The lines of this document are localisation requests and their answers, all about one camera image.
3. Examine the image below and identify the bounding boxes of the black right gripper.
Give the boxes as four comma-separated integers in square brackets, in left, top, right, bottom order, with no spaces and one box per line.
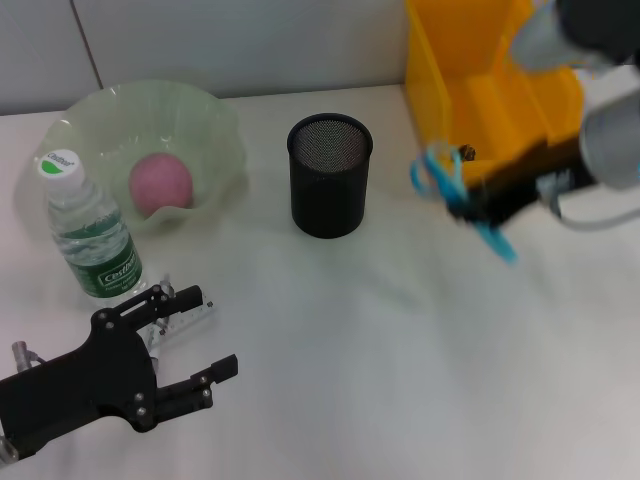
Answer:
[447,141,587,229]

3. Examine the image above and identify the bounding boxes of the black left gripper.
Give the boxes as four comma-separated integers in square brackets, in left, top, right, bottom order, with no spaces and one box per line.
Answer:
[0,285,239,459]

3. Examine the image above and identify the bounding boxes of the blue scissors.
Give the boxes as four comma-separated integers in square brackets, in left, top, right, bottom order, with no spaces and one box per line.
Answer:
[409,141,519,266]

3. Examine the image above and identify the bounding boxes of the clear plastic ruler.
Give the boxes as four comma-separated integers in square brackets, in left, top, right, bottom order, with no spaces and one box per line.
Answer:
[144,298,218,347]

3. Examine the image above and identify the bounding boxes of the silver ballpoint pen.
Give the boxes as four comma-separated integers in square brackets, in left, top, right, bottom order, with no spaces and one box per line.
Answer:
[144,272,175,361]

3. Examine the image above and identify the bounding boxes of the clear water bottle green label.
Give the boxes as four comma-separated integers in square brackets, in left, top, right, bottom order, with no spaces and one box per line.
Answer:
[35,147,146,309]

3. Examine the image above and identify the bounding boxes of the pink peach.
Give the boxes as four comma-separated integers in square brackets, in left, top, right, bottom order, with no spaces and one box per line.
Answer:
[129,153,194,217]

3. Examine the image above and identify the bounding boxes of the black mesh pen cup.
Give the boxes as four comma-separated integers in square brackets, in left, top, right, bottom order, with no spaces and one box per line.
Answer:
[287,113,375,240]

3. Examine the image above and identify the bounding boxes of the pale green wavy fruit bowl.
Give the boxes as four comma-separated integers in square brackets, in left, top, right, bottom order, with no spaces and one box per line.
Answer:
[14,79,250,236]

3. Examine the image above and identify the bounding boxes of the yellow plastic storage bin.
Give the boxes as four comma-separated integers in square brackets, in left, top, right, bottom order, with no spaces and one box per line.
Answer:
[404,0,586,194]

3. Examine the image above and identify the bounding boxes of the grey right gripper cable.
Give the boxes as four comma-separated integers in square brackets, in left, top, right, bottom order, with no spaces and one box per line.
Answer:
[544,182,640,232]

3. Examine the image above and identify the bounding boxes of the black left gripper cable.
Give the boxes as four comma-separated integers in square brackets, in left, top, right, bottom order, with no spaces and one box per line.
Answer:
[10,341,47,372]

